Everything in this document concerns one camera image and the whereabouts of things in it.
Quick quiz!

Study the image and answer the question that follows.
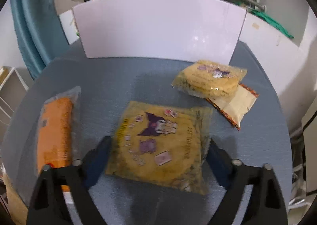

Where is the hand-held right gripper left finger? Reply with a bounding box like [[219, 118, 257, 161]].
[[26, 135, 112, 225]]

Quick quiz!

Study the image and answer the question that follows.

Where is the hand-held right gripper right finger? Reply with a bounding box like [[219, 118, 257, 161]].
[[207, 138, 289, 225]]

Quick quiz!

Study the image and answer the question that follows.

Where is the orange cracker packet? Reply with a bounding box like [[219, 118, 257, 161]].
[[35, 86, 82, 192]]

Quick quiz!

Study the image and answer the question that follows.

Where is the beige bag with orange edge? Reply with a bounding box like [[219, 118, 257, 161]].
[[205, 83, 259, 131]]

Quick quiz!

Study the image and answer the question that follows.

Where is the yellow cartoon print cookie packet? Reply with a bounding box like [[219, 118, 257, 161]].
[[172, 60, 248, 99], [105, 101, 214, 196]]

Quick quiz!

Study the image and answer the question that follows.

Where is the white cardboard box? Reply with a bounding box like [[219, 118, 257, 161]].
[[72, 0, 247, 65]]

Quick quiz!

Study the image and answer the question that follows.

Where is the blue-grey table cover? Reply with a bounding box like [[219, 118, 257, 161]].
[[0, 42, 294, 225]]

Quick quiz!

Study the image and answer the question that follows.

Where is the tan woven fabric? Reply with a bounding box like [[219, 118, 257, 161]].
[[0, 166, 28, 225]]

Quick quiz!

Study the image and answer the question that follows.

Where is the beige chair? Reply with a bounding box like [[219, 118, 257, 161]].
[[301, 104, 317, 196]]

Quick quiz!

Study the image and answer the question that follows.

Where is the white shelf unit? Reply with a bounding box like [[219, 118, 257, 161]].
[[0, 66, 30, 126]]

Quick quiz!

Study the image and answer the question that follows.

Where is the cream tissue pack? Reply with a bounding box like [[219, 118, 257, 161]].
[[70, 16, 80, 39]]

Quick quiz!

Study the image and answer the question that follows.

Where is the blue curtain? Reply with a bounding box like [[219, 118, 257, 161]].
[[9, 0, 61, 81]]

